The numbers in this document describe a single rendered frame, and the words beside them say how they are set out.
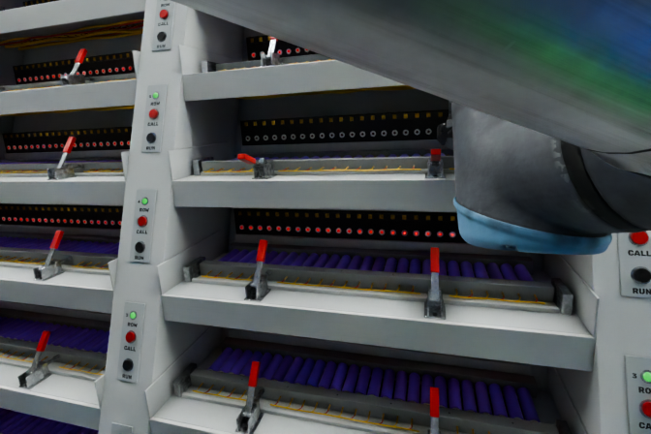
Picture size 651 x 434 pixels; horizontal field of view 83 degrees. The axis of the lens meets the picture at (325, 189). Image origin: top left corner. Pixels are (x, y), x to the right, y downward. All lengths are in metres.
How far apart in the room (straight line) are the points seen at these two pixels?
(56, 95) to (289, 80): 0.49
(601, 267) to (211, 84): 0.62
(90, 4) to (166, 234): 0.51
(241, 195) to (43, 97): 0.50
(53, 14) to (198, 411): 0.82
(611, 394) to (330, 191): 0.41
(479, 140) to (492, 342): 0.33
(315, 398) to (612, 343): 0.40
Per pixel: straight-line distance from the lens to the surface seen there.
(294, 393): 0.66
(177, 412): 0.72
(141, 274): 0.70
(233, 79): 0.66
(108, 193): 0.77
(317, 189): 0.55
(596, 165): 0.21
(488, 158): 0.25
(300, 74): 0.62
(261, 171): 0.61
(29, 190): 0.91
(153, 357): 0.70
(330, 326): 0.56
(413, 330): 0.54
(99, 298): 0.77
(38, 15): 1.05
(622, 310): 0.56
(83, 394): 0.83
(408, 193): 0.53
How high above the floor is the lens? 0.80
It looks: 7 degrees up
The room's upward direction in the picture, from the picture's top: 2 degrees clockwise
